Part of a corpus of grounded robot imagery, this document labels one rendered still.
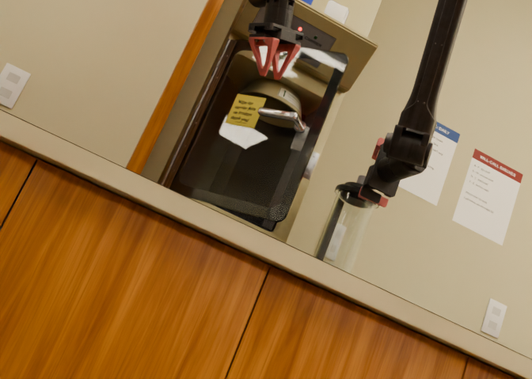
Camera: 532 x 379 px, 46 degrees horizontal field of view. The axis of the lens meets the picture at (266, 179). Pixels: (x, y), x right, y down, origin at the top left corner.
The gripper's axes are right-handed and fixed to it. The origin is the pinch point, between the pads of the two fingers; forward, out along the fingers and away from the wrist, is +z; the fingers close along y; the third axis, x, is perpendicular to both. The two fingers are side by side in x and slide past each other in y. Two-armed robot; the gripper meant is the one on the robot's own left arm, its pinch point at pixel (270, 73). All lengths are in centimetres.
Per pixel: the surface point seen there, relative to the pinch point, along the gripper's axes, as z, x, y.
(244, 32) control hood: -10.9, -20.6, -11.8
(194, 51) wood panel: -3.5, -19.9, 3.5
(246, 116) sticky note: 8.9, -9.5, -4.7
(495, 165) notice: 12, 0, -122
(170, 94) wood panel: 6.6, -19.8, 8.6
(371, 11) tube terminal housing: -23, -8, -44
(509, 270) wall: 47, 11, -121
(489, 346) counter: 47, 42, -28
